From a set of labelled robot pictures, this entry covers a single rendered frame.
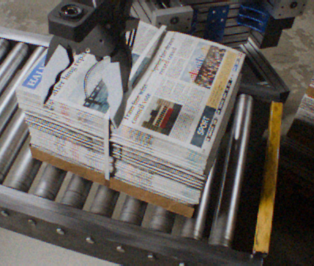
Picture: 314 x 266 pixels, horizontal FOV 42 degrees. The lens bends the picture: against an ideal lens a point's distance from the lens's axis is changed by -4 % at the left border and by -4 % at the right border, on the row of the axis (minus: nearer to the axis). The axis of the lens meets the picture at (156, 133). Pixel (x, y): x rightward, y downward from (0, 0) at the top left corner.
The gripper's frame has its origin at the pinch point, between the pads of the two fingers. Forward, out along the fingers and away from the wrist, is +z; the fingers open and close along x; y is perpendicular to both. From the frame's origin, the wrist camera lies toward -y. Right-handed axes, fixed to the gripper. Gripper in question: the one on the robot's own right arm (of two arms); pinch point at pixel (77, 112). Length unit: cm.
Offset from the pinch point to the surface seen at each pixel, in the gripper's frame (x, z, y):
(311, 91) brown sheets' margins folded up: -42, 3, 96
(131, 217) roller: -7.0, 26.7, 22.1
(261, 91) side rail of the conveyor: -25, 2, 64
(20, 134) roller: 25.3, 22.3, 30.5
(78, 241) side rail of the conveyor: 1.9, 35.1, 18.5
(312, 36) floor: -52, -9, 240
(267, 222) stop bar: -33.9, 20.8, 28.4
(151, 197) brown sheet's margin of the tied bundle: -9.5, 21.8, 24.1
